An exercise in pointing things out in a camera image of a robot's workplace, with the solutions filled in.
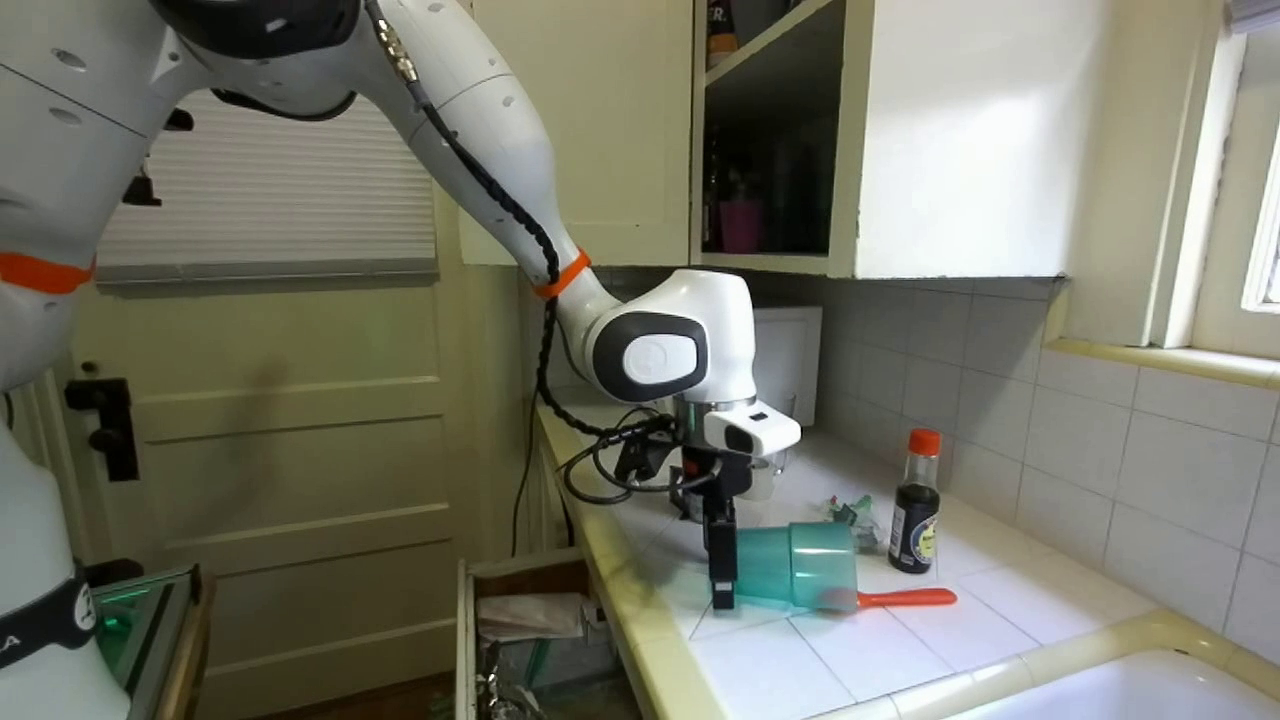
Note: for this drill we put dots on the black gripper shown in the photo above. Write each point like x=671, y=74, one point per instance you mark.
x=722, y=485

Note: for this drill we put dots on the teal blue plastic cup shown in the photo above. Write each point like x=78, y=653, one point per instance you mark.
x=795, y=565

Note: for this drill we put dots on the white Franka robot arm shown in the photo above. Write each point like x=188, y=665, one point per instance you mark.
x=440, y=92

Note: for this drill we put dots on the small white cup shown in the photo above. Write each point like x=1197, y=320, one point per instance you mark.
x=766, y=485

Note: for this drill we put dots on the pink cup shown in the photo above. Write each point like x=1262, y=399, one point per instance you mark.
x=741, y=226

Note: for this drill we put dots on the cream cabinet door small knob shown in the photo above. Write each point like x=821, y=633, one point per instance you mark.
x=624, y=134

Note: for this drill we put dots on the green crumpled wrapper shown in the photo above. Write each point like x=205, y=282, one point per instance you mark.
x=862, y=523

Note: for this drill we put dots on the soy sauce bottle red cap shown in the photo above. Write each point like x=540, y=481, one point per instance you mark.
x=918, y=512

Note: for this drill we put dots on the folded cloth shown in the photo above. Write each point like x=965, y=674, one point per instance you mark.
x=528, y=619

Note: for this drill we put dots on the white microwave oven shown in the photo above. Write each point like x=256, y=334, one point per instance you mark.
x=790, y=362

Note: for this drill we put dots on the open wooden drawer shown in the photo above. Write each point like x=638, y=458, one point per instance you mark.
x=533, y=665

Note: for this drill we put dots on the cream panelled room door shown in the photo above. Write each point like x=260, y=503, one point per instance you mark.
x=305, y=467

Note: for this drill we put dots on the white kitchen sink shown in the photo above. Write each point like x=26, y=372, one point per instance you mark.
x=1134, y=692

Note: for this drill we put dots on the grey door window blind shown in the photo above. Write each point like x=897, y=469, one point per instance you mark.
x=295, y=187

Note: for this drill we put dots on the cream wall cabinet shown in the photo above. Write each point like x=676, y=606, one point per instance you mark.
x=960, y=134

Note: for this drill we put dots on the window with cream frame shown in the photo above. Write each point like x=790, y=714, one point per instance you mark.
x=1227, y=200

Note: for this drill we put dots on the black door bracket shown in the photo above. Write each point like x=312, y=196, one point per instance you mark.
x=107, y=424

